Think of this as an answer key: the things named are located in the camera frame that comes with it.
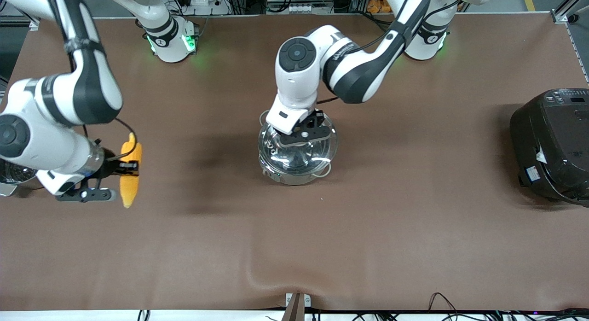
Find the yellow corn cob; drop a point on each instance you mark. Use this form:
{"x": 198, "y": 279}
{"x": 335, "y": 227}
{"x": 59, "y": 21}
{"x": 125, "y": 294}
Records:
{"x": 129, "y": 192}

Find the glass pot lid with knob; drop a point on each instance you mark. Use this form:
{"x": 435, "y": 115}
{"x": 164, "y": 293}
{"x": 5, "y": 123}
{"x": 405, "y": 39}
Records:
{"x": 276, "y": 150}

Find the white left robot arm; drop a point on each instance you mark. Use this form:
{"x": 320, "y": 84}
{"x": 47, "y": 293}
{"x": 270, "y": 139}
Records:
{"x": 359, "y": 72}

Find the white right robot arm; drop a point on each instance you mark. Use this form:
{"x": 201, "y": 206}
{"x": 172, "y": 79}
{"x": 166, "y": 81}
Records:
{"x": 92, "y": 81}

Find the steel steamer pot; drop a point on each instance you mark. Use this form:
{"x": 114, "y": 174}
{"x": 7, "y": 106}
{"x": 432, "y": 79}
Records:
{"x": 14, "y": 173}

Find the brown table mat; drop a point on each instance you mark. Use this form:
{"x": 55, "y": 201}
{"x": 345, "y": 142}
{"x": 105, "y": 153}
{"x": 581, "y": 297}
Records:
{"x": 294, "y": 247}

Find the bag of orange bread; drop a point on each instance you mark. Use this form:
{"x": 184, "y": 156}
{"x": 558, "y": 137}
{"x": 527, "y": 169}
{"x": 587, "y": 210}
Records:
{"x": 378, "y": 3}

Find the dark grey rice cooker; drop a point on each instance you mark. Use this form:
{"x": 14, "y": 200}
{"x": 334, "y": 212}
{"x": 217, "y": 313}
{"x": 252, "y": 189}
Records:
{"x": 552, "y": 146}

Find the aluminium frame profile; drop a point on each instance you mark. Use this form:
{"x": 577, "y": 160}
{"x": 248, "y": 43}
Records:
{"x": 570, "y": 8}

